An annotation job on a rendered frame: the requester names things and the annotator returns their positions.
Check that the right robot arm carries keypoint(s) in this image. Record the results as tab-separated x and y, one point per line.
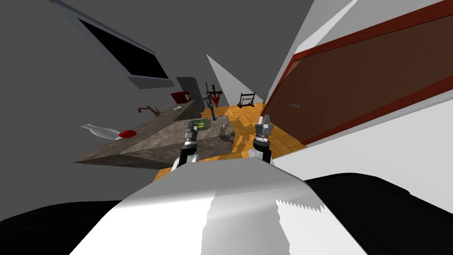
262	150

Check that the green book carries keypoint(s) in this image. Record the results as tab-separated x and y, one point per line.
200	124

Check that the grey stone counter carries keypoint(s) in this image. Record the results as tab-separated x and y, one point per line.
159	140

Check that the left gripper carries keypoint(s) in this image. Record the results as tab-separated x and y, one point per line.
190	136

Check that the red shield ornament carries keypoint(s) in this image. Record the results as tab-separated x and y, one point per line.
214	96

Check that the red plate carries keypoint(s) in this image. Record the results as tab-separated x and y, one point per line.
127	134

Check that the red toaster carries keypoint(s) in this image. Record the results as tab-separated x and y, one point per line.
181	97

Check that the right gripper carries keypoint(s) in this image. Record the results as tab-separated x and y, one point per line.
263	130

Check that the white bottle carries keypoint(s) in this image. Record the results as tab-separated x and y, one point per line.
102	131

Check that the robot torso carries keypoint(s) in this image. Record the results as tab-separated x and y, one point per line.
212	212

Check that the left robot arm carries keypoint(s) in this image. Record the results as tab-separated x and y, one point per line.
186	156

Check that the grey fridge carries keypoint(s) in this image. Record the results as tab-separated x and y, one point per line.
191	90

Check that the dark window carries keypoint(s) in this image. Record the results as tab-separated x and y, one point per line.
124	53

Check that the brown faucet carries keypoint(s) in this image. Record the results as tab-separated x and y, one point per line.
148	110

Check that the black rack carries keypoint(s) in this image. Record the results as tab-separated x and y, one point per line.
246	100

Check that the brown door leaf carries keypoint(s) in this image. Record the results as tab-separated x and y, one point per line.
354	81

